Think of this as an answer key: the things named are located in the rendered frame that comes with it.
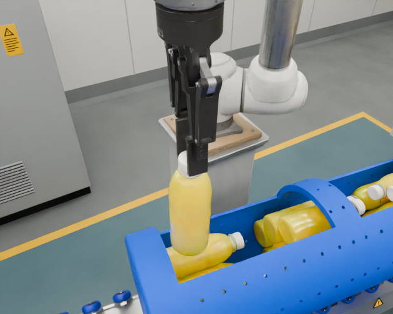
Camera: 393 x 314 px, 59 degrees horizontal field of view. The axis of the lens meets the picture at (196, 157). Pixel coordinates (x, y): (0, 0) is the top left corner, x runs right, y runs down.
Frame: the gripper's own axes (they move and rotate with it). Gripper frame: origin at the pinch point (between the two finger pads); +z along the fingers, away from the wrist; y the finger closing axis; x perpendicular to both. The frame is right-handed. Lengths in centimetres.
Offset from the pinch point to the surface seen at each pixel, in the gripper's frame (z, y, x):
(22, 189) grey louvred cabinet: 120, -139, -57
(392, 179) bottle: 33, -5, 59
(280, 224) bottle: 31.1, -2.4, 22.2
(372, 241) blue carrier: 28.1, 10.3, 35.8
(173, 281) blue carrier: 24.9, 5.3, -5.8
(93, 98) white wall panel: 143, -271, 2
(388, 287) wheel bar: 55, 11, 51
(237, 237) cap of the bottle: 34.5, -5.0, 13.1
